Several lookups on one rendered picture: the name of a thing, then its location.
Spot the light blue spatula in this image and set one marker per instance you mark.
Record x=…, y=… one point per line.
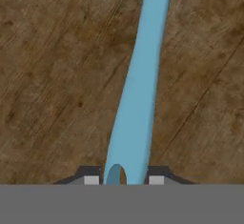
x=141, y=91

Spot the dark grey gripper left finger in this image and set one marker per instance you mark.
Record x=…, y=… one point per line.
x=89, y=174

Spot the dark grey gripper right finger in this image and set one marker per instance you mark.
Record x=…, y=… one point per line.
x=158, y=174

